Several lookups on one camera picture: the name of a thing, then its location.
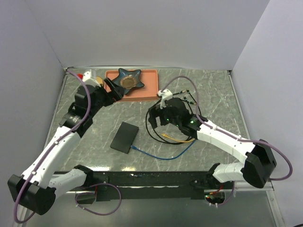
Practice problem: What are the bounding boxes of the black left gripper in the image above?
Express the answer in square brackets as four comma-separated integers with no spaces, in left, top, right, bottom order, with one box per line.
[89,78,126,117]

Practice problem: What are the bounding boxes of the yellow ethernet cable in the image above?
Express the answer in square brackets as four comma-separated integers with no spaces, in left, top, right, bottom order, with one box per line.
[161,133,196,143]

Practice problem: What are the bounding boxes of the black network switch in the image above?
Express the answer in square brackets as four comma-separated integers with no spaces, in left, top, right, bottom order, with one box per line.
[110,122,139,154]

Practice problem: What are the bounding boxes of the blue ethernet cable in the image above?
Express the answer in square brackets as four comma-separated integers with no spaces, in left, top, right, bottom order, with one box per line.
[130,139,196,160]

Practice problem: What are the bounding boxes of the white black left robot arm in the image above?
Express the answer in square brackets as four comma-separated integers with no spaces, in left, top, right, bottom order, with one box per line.
[8,79,124,215]

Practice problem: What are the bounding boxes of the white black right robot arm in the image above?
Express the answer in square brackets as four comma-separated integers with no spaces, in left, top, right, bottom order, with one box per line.
[148,98,276,189]

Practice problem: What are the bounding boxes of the blue star-shaped dish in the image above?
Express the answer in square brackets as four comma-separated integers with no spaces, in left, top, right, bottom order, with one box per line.
[112,68,145,95]

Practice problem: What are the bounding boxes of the yellow wooden bowl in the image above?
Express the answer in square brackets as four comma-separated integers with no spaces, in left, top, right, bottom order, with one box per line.
[96,77,104,87]

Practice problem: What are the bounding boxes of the salmon pink tray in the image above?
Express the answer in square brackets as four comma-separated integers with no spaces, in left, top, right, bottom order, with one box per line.
[105,69,158,102]

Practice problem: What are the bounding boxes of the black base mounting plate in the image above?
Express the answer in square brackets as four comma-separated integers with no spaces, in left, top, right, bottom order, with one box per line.
[65,169,235,202]

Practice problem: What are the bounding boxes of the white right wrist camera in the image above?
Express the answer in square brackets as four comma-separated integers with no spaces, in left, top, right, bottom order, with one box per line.
[157,89,173,109]

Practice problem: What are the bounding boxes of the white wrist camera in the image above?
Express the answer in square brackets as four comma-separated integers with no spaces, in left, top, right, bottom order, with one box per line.
[77,70,100,87]
[157,89,173,109]

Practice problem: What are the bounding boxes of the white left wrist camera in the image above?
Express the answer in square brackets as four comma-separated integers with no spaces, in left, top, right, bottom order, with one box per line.
[77,70,100,87]

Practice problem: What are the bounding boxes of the black coaxial cable bundle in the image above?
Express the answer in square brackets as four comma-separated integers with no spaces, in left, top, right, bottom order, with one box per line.
[145,89,203,144]

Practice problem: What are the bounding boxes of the aluminium frame rail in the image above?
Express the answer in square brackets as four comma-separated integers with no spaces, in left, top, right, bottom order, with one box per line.
[23,174,275,193]

